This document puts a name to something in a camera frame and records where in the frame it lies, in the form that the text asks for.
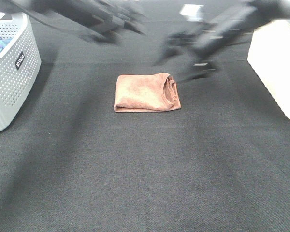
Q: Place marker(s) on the white plastic bin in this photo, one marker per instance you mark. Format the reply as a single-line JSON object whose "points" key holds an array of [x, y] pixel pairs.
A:
{"points": [[269, 57]]}

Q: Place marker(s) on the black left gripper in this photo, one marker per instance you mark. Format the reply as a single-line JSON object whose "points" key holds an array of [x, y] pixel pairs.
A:
{"points": [[107, 28]]}

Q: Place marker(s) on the grey perforated laundry basket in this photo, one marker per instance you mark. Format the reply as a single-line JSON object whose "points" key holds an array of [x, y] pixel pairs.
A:
{"points": [[19, 64]]}

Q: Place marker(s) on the brown microfibre towel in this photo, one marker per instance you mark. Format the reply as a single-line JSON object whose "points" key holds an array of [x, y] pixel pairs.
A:
{"points": [[146, 93]]}

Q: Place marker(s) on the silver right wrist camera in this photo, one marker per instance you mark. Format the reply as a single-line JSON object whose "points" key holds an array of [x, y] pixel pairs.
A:
{"points": [[192, 12]]}

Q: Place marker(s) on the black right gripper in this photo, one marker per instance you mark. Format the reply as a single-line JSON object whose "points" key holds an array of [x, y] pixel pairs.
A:
{"points": [[202, 42]]}

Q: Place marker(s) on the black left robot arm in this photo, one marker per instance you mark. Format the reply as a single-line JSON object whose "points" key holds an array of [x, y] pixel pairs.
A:
{"points": [[78, 11]]}

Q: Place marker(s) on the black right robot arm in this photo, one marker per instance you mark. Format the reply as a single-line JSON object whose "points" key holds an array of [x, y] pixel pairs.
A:
{"points": [[249, 15]]}

